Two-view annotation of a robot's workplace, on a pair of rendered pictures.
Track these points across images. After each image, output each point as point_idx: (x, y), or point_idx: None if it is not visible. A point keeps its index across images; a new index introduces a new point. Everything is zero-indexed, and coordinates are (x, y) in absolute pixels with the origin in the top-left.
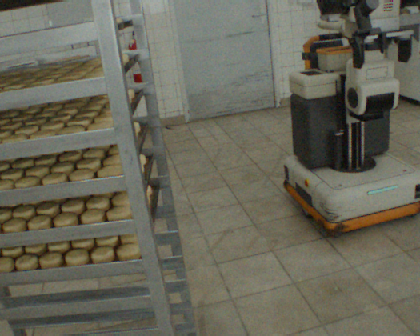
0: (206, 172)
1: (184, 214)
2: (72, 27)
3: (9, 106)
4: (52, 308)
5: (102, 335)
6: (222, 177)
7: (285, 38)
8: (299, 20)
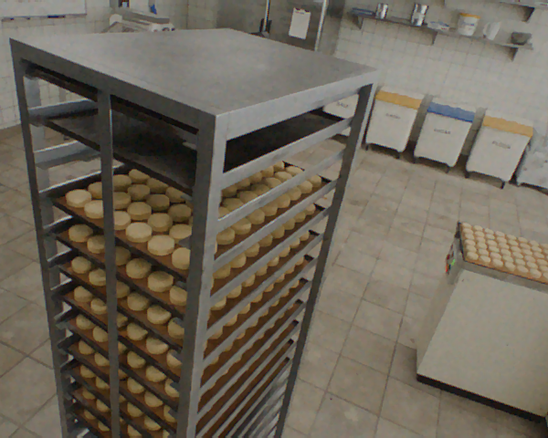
0: None
1: (20, 307)
2: (310, 263)
3: (280, 315)
4: (254, 418)
5: (265, 416)
6: (15, 252)
7: None
8: None
